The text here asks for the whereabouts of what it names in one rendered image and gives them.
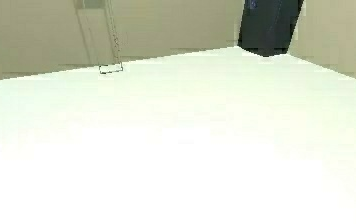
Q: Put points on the pale floor lamp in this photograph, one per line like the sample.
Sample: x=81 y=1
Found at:
x=111 y=69

